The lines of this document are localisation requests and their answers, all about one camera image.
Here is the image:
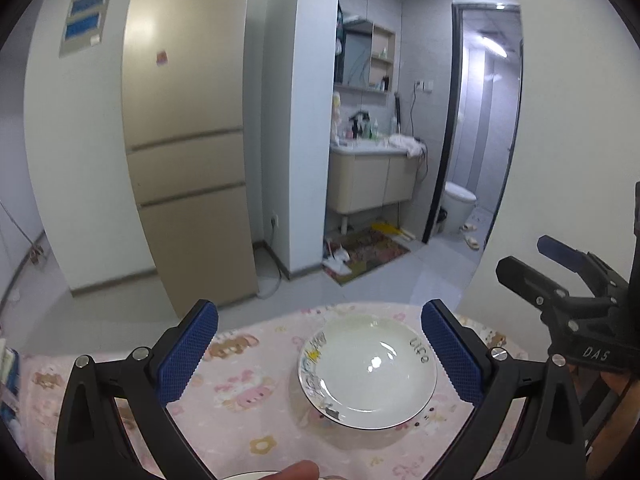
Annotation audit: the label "wall mirror cabinet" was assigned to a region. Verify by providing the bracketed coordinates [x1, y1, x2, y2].
[336, 22, 397, 94]

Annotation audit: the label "refrigerator power cable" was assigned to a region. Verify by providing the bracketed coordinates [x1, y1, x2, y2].
[259, 214, 293, 302]

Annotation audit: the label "white toilet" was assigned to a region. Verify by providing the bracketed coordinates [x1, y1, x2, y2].
[442, 181, 477, 235]

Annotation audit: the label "yellow broom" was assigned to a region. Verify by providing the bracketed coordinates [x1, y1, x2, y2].
[371, 222, 417, 241]

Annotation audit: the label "white slippers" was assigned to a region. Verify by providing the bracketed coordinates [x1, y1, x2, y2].
[322, 247, 351, 274]

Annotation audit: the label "patterned bathroom rug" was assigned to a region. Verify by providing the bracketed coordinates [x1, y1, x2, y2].
[322, 227, 412, 286]

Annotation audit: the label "beige vanity cabinet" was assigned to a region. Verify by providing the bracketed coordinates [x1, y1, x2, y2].
[326, 142, 426, 234]

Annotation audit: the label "black door frame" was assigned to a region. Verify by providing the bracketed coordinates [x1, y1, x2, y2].
[421, 1, 525, 246]

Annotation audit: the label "grey wall panel box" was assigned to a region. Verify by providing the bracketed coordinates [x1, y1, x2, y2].
[59, 0, 117, 59]

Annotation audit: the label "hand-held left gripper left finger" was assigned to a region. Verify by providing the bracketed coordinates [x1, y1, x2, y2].
[54, 299, 220, 480]

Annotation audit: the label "person's right hand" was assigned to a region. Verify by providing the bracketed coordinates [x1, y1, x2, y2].
[606, 373, 640, 413]

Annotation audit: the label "pink cartoon print tablecloth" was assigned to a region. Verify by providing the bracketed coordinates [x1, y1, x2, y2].
[10, 301, 551, 480]

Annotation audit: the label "white towel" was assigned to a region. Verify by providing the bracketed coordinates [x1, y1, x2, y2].
[388, 133, 427, 157]

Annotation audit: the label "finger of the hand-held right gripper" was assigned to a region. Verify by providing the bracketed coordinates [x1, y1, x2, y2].
[537, 234, 627, 299]
[495, 256, 620, 315]

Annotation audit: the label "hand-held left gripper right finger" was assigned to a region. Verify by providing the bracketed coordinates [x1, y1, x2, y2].
[421, 299, 587, 480]

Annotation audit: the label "person's left hand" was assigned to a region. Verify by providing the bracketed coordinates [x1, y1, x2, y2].
[272, 461, 321, 480]

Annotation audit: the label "beige refrigerator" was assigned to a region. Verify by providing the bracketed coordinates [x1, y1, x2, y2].
[121, 0, 261, 320]

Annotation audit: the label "white printed deep plate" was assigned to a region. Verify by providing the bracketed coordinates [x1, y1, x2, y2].
[298, 313, 438, 430]

